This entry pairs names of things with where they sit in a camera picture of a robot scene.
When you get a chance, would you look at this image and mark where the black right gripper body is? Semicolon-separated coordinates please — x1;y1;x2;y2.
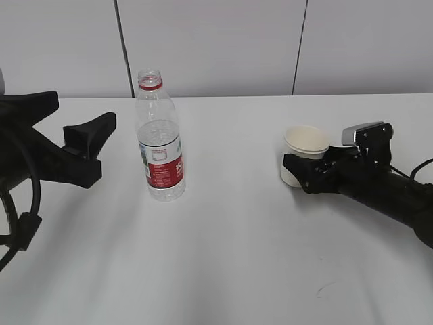
319;148;390;200

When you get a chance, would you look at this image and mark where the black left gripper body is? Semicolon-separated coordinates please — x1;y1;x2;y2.
1;121;102;190

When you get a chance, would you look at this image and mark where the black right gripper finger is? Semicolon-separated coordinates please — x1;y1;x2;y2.
323;146;355;166
283;154;324;194

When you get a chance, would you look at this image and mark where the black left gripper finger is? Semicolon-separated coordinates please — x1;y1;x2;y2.
63;112;116;160
1;91;59;126

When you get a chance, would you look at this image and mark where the white paper cup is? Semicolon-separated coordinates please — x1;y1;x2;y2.
280;125;330;188

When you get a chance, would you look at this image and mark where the clear plastic water bottle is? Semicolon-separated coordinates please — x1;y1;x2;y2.
135;69;185;202

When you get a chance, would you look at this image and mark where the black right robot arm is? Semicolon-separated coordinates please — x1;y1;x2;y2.
283;146;432;248

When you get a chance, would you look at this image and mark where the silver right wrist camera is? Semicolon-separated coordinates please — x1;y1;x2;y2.
341;121;394;169

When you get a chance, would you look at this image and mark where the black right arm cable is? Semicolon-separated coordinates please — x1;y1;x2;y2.
387;158;433;186

